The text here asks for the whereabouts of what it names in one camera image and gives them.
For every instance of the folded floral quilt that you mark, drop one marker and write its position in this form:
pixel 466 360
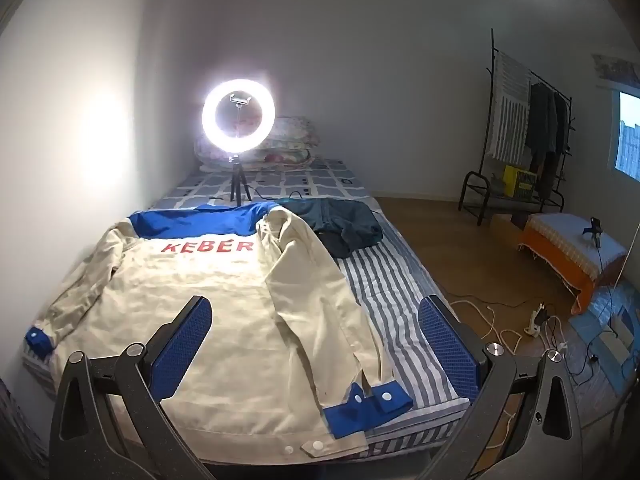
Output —
pixel 290 140

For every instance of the blue floor mat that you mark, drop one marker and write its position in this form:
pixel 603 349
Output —
pixel 600 305

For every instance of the white power strip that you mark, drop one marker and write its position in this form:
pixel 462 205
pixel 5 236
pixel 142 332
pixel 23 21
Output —
pixel 535 320

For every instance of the dark hanging clothes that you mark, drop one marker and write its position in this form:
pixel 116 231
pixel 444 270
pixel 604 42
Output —
pixel 542 125

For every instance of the striped towel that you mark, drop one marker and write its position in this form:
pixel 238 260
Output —
pixel 510 110

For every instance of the window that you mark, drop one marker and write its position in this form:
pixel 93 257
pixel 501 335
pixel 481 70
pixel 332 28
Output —
pixel 627 135

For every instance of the cream and blue jacket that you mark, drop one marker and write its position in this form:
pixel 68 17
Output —
pixel 200 280

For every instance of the yellow crate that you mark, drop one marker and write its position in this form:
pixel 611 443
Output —
pixel 517 180

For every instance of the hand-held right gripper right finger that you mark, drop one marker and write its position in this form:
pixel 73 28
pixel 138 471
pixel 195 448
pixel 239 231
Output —
pixel 450 345

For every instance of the black clothes rack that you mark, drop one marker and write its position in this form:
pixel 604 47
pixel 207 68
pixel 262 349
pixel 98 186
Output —
pixel 493 45

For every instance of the blue checked bed sheet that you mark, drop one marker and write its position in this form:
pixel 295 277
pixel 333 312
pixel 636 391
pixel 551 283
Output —
pixel 320 180

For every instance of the patterned wall hanging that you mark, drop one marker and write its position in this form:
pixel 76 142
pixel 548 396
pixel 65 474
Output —
pixel 615 70

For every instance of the blue black handheld tool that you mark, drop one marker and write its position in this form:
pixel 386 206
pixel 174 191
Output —
pixel 595 232

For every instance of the dark teal jeans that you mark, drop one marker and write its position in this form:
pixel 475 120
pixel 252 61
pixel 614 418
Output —
pixel 350 225

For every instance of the white box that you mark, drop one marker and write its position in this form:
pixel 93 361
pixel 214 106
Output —
pixel 617 342

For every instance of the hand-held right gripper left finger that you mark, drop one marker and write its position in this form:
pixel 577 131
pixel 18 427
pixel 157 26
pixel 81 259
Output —
pixel 185 345

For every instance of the black phone holder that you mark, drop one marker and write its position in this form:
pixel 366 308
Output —
pixel 239 98

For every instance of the black tripod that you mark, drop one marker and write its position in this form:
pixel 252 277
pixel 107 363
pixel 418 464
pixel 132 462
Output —
pixel 236 180

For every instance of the blue white striped bed sheet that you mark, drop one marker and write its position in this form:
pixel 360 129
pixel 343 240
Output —
pixel 400 270

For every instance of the orange covered stool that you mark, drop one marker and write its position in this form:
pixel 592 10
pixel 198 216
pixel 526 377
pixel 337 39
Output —
pixel 560 240

